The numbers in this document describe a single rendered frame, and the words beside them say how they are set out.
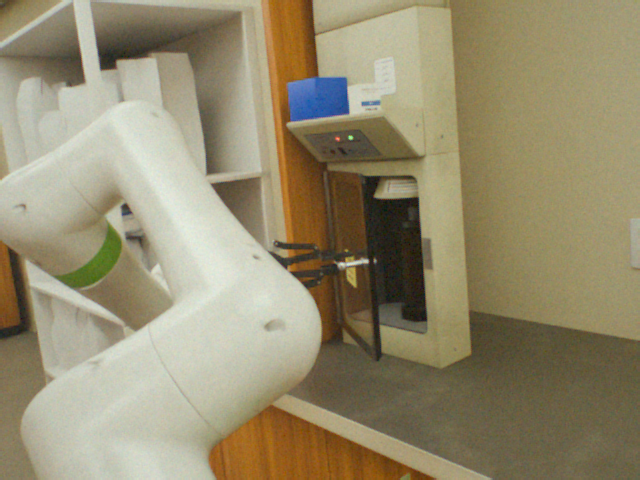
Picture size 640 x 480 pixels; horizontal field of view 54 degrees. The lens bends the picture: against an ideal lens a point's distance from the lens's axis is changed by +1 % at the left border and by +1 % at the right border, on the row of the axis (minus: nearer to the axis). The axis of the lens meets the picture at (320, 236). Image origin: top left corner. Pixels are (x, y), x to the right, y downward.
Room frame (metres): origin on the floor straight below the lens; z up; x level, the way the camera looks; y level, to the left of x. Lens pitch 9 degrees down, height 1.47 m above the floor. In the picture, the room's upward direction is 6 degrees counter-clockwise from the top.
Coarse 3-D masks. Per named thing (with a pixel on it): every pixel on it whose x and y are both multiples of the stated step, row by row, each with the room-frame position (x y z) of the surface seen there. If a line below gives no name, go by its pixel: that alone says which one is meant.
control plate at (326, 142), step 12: (336, 132) 1.38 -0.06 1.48; (348, 132) 1.36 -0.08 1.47; (360, 132) 1.33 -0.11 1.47; (312, 144) 1.48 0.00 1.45; (324, 144) 1.45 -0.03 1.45; (336, 144) 1.43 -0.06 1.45; (348, 144) 1.40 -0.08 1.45; (360, 144) 1.37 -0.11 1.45; (372, 144) 1.35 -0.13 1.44; (324, 156) 1.50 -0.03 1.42; (336, 156) 1.47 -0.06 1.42; (348, 156) 1.44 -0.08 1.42; (360, 156) 1.41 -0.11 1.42; (372, 156) 1.39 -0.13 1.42
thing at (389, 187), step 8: (384, 176) 1.46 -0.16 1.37; (392, 176) 1.43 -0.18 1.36; (400, 176) 1.42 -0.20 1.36; (408, 176) 1.42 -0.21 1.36; (384, 184) 1.45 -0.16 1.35; (392, 184) 1.43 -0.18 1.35; (400, 184) 1.41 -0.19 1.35; (408, 184) 1.41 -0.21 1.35; (416, 184) 1.41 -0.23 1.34; (376, 192) 1.47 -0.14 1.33; (384, 192) 1.43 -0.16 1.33; (392, 192) 1.42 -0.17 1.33; (400, 192) 1.41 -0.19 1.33; (408, 192) 1.40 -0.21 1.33; (416, 192) 1.40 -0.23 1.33
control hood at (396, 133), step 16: (368, 112) 1.28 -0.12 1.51; (384, 112) 1.24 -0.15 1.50; (400, 112) 1.27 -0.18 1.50; (416, 112) 1.30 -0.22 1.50; (304, 128) 1.44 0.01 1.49; (320, 128) 1.41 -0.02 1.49; (336, 128) 1.37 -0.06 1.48; (352, 128) 1.34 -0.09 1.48; (368, 128) 1.31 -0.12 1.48; (384, 128) 1.28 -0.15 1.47; (400, 128) 1.27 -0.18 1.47; (416, 128) 1.30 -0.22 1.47; (304, 144) 1.51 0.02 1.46; (384, 144) 1.33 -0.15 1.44; (400, 144) 1.29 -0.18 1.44; (416, 144) 1.29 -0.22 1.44; (320, 160) 1.53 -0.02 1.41; (336, 160) 1.49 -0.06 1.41
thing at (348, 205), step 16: (336, 176) 1.44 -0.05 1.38; (352, 176) 1.31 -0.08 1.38; (336, 192) 1.45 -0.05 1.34; (352, 192) 1.32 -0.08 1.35; (336, 208) 1.47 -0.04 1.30; (352, 208) 1.33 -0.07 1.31; (336, 224) 1.48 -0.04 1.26; (352, 224) 1.34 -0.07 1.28; (368, 224) 1.25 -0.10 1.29; (336, 240) 1.50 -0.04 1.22; (352, 240) 1.35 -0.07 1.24; (368, 240) 1.25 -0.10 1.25; (368, 256) 1.25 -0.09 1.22; (368, 272) 1.25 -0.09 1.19; (352, 288) 1.39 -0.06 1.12; (368, 288) 1.26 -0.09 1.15; (352, 304) 1.40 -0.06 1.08; (368, 304) 1.27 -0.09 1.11; (352, 320) 1.41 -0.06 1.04; (368, 320) 1.28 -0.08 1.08; (352, 336) 1.43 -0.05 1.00; (368, 336) 1.29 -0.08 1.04; (368, 352) 1.30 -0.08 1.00
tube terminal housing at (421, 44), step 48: (336, 48) 1.50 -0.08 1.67; (384, 48) 1.39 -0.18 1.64; (432, 48) 1.34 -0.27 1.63; (384, 96) 1.39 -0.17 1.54; (432, 96) 1.33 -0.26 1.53; (432, 144) 1.33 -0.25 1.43; (432, 192) 1.32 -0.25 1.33; (432, 240) 1.31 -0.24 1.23; (432, 288) 1.32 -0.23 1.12; (384, 336) 1.44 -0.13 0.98; (432, 336) 1.33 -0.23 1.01
